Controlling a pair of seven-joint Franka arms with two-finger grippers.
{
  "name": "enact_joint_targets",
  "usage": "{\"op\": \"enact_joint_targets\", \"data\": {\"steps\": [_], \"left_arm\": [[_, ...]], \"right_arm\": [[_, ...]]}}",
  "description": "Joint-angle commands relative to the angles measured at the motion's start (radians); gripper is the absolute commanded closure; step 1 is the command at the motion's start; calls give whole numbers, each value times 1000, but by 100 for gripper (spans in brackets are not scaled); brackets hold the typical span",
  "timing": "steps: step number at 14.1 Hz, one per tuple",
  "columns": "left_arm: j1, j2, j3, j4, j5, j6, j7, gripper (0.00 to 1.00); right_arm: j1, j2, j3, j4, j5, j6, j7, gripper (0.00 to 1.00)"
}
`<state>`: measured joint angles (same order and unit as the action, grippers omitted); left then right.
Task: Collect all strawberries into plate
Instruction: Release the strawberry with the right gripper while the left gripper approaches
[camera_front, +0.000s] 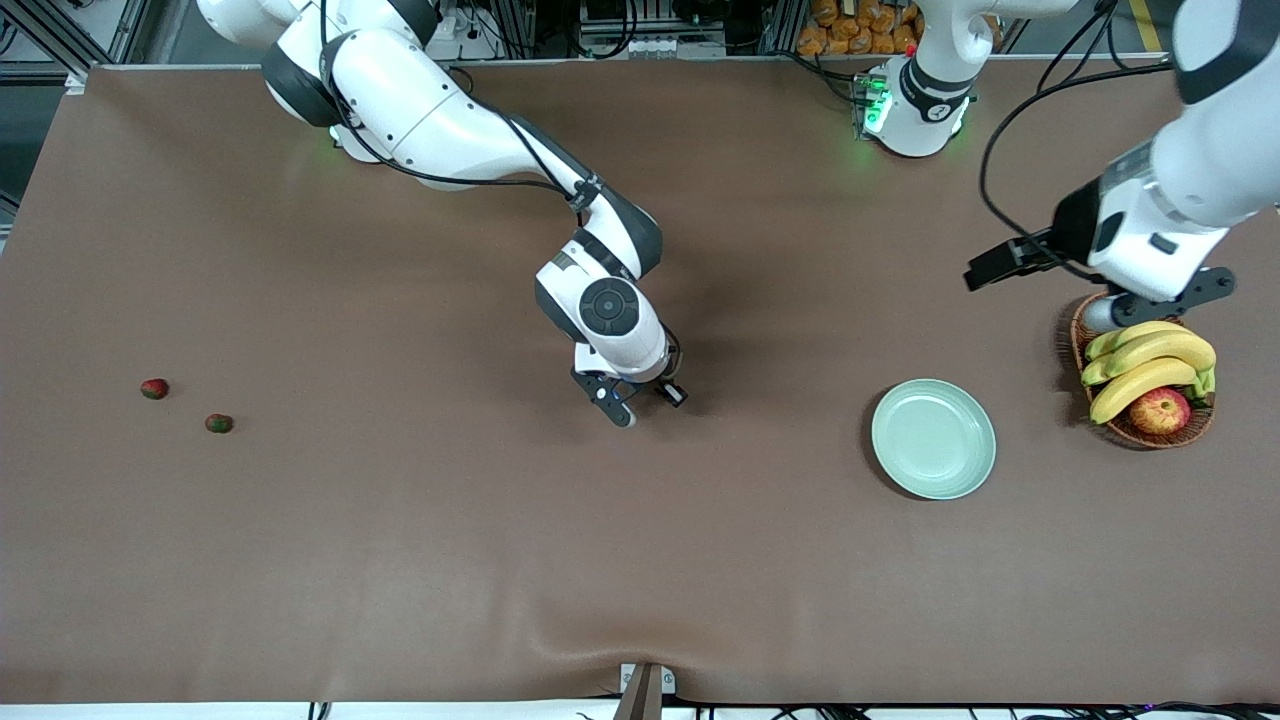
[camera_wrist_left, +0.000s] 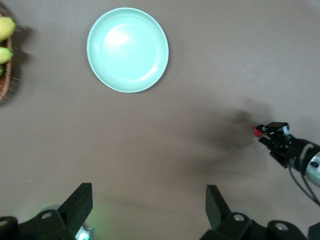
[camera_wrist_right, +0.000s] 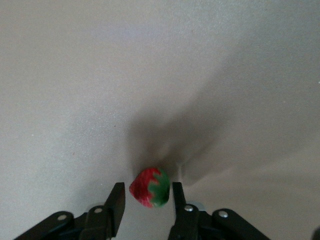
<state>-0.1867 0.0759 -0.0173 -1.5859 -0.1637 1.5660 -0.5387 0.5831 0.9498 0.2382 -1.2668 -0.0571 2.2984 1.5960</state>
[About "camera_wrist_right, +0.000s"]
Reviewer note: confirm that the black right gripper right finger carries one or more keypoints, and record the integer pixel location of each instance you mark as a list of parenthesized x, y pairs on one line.
[(187, 225)]

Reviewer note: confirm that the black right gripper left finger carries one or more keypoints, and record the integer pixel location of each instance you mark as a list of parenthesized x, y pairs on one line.
[(100, 225)]

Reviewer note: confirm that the red strawberry green cap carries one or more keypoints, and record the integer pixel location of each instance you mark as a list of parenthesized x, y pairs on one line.
[(142, 187)]

